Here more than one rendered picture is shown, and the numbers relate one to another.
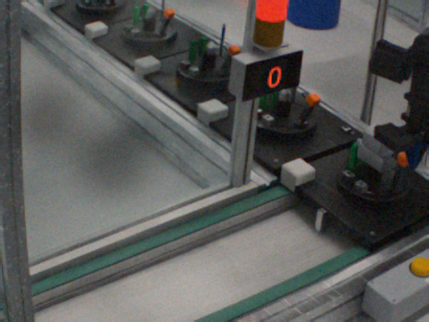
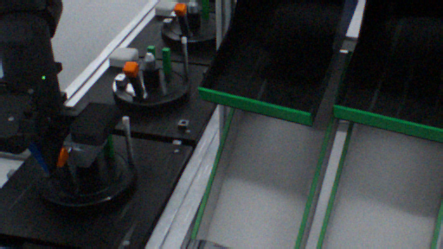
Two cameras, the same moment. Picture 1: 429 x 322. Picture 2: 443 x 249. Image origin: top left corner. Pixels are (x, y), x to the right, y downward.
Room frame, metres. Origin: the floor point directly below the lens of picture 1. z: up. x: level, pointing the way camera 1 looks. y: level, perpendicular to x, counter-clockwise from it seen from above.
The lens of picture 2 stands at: (1.28, -0.89, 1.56)
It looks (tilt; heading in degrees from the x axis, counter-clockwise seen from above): 31 degrees down; 54
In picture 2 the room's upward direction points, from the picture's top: 2 degrees clockwise
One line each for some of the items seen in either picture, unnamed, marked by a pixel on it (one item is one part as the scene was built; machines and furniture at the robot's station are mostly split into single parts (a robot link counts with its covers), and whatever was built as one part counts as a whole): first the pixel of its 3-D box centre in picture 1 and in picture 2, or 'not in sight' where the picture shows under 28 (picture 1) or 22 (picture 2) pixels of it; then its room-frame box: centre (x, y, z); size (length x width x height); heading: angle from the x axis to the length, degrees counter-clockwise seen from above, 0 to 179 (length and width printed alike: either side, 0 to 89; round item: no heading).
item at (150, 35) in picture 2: not in sight; (193, 16); (1.81, 0.15, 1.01); 0.24 x 0.24 x 0.13; 44
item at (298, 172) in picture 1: (297, 175); not in sight; (1.46, -0.06, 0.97); 0.05 x 0.05 x 0.04; 44
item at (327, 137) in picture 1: (283, 103); (150, 73); (1.64, -0.02, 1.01); 0.24 x 0.24 x 0.13; 44
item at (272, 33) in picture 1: (269, 29); not in sight; (1.41, 0.02, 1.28); 0.05 x 0.05 x 0.05
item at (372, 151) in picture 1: (375, 142); (84, 128); (1.46, -0.19, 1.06); 0.08 x 0.04 x 0.07; 44
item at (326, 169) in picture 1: (372, 191); (90, 187); (1.45, -0.19, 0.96); 0.24 x 0.24 x 0.02; 44
